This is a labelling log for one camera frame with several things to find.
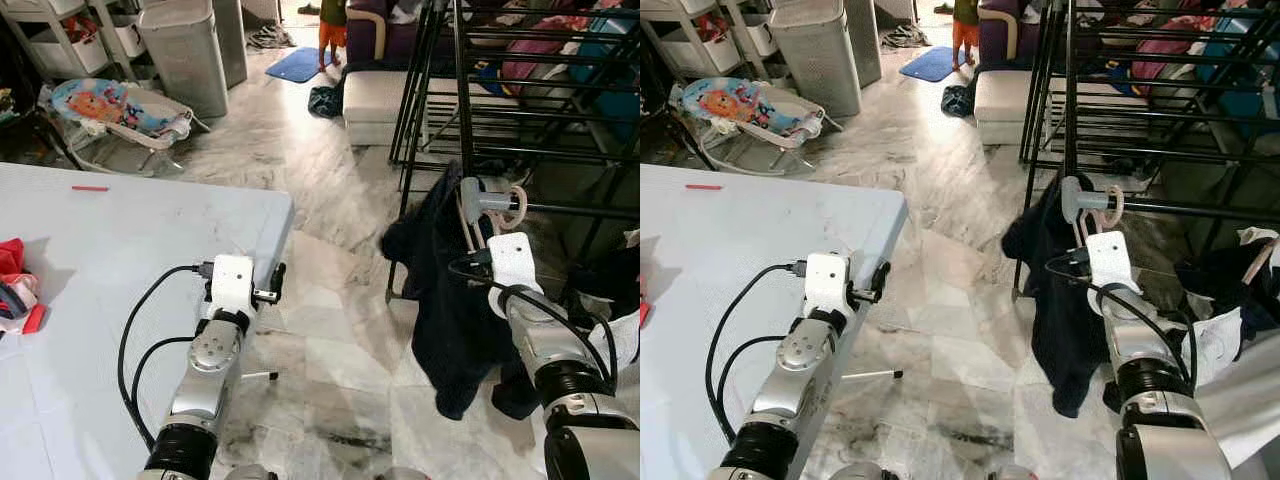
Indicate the navy garment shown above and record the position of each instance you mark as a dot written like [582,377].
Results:
[1060,320]
[610,280]
[450,300]
[1215,285]

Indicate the pink plastic hanger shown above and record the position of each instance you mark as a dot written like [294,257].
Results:
[524,208]
[1119,205]
[1262,262]

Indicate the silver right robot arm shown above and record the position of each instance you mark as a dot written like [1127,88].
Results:
[1140,340]
[545,340]

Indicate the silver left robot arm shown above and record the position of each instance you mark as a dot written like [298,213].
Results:
[795,370]
[205,370]

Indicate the red garment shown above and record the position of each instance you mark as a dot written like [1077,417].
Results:
[10,258]
[644,312]

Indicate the black metal drying rack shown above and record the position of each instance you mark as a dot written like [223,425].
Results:
[462,90]
[1068,90]

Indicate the white ottoman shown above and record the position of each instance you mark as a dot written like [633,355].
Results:
[375,105]
[1000,105]

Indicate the grey robot left foot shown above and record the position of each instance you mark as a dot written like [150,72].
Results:
[856,472]
[252,473]

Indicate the grey robot foot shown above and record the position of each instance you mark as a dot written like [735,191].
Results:
[856,472]
[405,474]
[252,473]
[1012,474]

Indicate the dark blue floor cloth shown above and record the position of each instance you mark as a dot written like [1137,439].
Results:
[325,102]
[957,102]

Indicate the grey robot right foot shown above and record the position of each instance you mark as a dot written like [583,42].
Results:
[405,474]
[1012,474]

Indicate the blue floor mat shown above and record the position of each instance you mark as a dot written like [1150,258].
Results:
[932,65]
[300,66]

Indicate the colourful baby bouncer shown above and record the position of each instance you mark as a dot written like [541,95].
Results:
[745,103]
[110,105]

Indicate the purple pink garment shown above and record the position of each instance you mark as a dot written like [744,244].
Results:
[545,45]
[1170,45]

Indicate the purple sofa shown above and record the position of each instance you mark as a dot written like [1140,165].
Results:
[1000,35]
[405,42]

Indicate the teal storage box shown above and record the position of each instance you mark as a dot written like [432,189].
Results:
[615,60]
[1245,95]

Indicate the light grey laundry hamper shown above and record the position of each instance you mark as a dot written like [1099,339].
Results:
[185,60]

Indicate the dark grey plastic bin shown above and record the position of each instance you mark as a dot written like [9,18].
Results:
[233,40]
[868,40]

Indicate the grey striped floor cloth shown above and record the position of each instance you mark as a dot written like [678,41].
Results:
[270,36]
[905,35]

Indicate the child in green shirt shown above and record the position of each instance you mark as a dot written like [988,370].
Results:
[966,35]
[333,35]

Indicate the white shelf unit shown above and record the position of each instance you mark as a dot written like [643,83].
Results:
[60,55]
[700,55]

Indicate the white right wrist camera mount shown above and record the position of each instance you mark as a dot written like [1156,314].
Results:
[1108,260]
[515,260]

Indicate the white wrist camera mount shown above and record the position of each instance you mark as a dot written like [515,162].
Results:
[515,260]
[232,285]
[1108,260]
[828,282]

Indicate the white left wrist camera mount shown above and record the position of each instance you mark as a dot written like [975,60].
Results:
[828,282]
[232,285]

